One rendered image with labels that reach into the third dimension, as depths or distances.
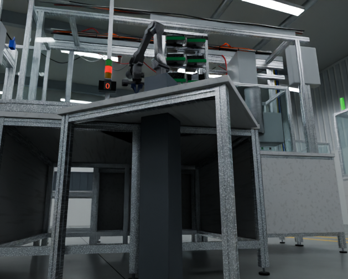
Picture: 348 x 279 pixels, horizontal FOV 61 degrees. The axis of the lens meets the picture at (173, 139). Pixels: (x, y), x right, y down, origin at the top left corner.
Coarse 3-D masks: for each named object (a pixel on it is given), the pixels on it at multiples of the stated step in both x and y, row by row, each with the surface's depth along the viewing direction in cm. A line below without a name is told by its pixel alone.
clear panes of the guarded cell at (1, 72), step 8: (8, 48) 295; (16, 48) 296; (0, 72) 287; (16, 72) 290; (0, 80) 285; (16, 80) 288; (0, 88) 283; (16, 88) 286; (0, 96) 282; (16, 96) 284
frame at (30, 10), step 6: (30, 0) 217; (114, 0) 232; (30, 6) 216; (30, 12) 214; (30, 18) 213; (30, 24) 212; (24, 36) 209; (24, 42) 208; (24, 48) 207; (24, 54) 206; (24, 60) 204; (24, 66) 203; (24, 72) 203; (18, 84) 200; (18, 90) 199; (18, 96) 198
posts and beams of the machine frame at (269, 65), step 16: (208, 32) 289; (224, 32) 289; (240, 32) 292; (256, 32) 295; (112, 48) 317; (128, 48) 320; (224, 64) 341; (256, 64) 347; (272, 64) 351; (272, 80) 350; (304, 96) 288; (304, 112) 283; (304, 128) 282
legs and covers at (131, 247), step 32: (0, 128) 154; (96, 128) 164; (128, 128) 167; (192, 128) 174; (0, 160) 152; (32, 160) 228; (256, 160) 178; (0, 192) 167; (32, 192) 231; (128, 192) 290; (256, 192) 172; (0, 224) 169; (32, 224) 235; (256, 224) 170
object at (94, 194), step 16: (96, 176) 292; (112, 176) 330; (192, 176) 343; (96, 192) 288; (112, 192) 326; (192, 192) 337; (96, 208) 314; (112, 208) 321; (128, 208) 325; (192, 208) 333; (96, 224) 310; (112, 224) 317; (128, 224) 320; (192, 224) 328; (192, 240) 324
